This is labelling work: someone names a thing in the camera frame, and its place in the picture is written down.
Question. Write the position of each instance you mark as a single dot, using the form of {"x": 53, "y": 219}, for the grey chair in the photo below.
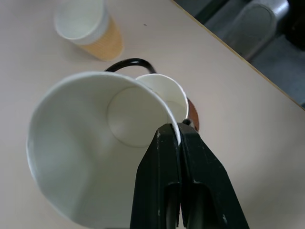
{"x": 250, "y": 26}

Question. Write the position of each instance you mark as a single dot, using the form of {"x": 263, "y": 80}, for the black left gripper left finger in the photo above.
{"x": 155, "y": 179}

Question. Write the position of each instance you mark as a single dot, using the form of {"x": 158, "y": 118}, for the yellow ribbed paper cup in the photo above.
{"x": 95, "y": 33}

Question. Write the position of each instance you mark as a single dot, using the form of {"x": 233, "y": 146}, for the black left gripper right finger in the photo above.
{"x": 207, "y": 181}

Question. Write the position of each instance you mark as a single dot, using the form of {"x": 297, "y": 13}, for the white paper cup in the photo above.
{"x": 78, "y": 143}

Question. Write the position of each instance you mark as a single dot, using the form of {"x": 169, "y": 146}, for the brown paper cup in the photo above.
{"x": 171, "y": 95}

